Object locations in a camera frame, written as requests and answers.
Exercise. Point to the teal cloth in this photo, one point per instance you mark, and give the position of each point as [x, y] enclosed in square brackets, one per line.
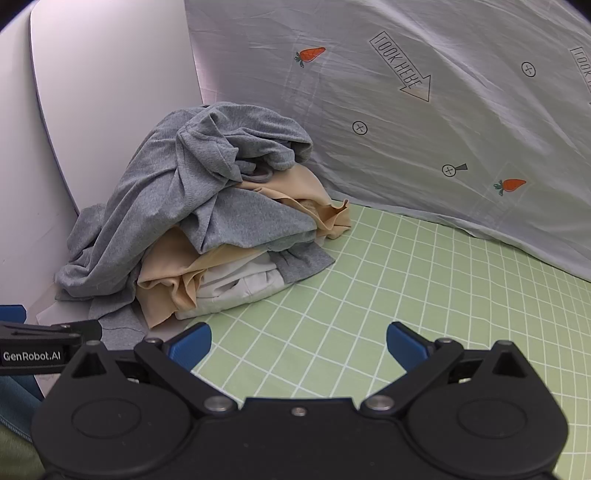
[14, 397]

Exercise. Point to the grey carrot print quilt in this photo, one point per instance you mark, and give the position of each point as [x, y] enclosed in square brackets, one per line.
[415, 138]

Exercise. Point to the white garment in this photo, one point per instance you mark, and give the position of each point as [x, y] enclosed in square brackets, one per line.
[231, 286]

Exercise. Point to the white headboard panel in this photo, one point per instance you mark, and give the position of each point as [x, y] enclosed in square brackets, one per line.
[115, 69]

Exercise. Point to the beige garment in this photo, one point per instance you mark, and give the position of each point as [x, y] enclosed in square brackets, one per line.
[161, 281]

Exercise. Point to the olive green cloth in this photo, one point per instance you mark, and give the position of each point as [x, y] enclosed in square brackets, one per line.
[14, 457]

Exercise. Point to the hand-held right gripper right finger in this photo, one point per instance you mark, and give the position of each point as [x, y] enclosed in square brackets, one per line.
[407, 346]

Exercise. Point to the grey zip hoodie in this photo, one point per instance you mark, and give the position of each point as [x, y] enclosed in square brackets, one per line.
[184, 184]

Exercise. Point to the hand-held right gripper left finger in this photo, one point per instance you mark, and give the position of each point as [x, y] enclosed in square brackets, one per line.
[188, 345]

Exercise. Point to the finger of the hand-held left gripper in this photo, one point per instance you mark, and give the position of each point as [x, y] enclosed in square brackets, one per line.
[41, 344]
[11, 314]

